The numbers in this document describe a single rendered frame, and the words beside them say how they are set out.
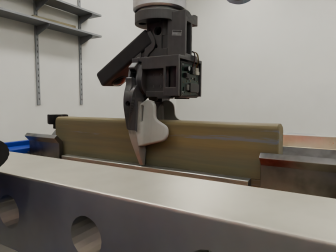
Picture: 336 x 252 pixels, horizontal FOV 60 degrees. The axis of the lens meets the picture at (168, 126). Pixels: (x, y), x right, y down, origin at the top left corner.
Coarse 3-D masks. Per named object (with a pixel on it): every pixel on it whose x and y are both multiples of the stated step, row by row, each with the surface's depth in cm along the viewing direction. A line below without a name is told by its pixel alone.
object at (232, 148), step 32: (64, 128) 51; (96, 128) 47; (192, 128) 38; (224, 128) 36; (256, 128) 34; (128, 160) 44; (160, 160) 41; (192, 160) 39; (224, 160) 36; (256, 160) 34
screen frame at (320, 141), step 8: (288, 136) 87; (296, 136) 86; (304, 136) 85; (312, 136) 84; (320, 136) 83; (328, 136) 82; (288, 144) 88; (296, 144) 86; (304, 144) 85; (312, 144) 84; (320, 144) 83; (328, 144) 82
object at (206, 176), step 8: (80, 160) 48; (88, 160) 47; (96, 160) 46; (104, 160) 45; (112, 160) 45; (136, 168) 42; (144, 168) 41; (152, 168) 40; (160, 168) 40; (168, 168) 40; (176, 168) 40; (184, 176) 38; (192, 176) 37; (200, 176) 37; (208, 176) 36; (216, 176) 36; (224, 176) 35; (232, 176) 35; (240, 184) 34; (248, 184) 34
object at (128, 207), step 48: (0, 192) 19; (48, 192) 16; (96, 192) 14; (144, 192) 14; (192, 192) 14; (240, 192) 14; (288, 192) 14; (0, 240) 19; (48, 240) 17; (96, 240) 16; (144, 240) 13; (192, 240) 12; (240, 240) 11; (288, 240) 10
